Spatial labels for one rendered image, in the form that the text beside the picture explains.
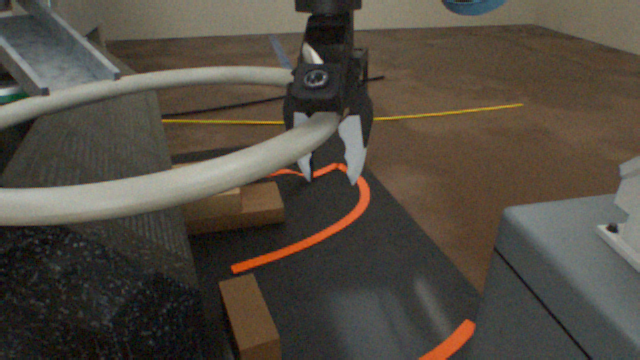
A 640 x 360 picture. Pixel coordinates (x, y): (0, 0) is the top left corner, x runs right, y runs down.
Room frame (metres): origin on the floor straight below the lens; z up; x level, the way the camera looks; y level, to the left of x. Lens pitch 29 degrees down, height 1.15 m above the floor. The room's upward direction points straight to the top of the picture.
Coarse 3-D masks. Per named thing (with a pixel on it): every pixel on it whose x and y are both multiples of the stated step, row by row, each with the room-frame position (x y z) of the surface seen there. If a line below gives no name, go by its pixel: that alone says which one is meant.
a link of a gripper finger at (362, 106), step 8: (360, 88) 0.46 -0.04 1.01; (360, 96) 0.46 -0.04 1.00; (368, 96) 0.46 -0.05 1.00; (360, 104) 0.46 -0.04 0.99; (368, 104) 0.45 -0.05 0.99; (352, 112) 0.46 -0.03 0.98; (360, 112) 0.46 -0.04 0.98; (368, 112) 0.45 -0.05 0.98; (368, 120) 0.45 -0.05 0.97; (368, 128) 0.45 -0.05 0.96; (368, 136) 0.45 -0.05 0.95
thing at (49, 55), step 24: (24, 0) 0.96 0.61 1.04; (0, 24) 0.88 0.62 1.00; (24, 24) 0.90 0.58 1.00; (48, 24) 0.88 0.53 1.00; (0, 48) 0.73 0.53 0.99; (24, 48) 0.81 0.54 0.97; (48, 48) 0.82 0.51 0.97; (72, 48) 0.81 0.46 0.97; (24, 72) 0.66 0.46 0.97; (48, 72) 0.74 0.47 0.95; (72, 72) 0.76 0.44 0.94; (96, 72) 0.75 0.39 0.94; (120, 72) 0.71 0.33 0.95; (120, 96) 0.72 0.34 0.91
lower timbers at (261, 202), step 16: (208, 160) 2.11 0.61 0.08; (256, 192) 1.76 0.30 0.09; (272, 192) 1.76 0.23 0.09; (256, 208) 1.63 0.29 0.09; (272, 208) 1.63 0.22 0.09; (192, 224) 1.54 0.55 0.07; (208, 224) 1.55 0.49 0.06; (224, 224) 1.57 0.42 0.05; (240, 224) 1.59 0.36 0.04; (256, 224) 1.60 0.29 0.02
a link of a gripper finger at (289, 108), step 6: (288, 84) 0.48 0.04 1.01; (288, 90) 0.48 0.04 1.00; (288, 96) 0.48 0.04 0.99; (288, 102) 0.48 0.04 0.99; (294, 102) 0.47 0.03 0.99; (288, 108) 0.48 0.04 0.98; (294, 108) 0.47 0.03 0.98; (288, 114) 0.48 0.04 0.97; (288, 120) 0.48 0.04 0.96; (288, 126) 0.48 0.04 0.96
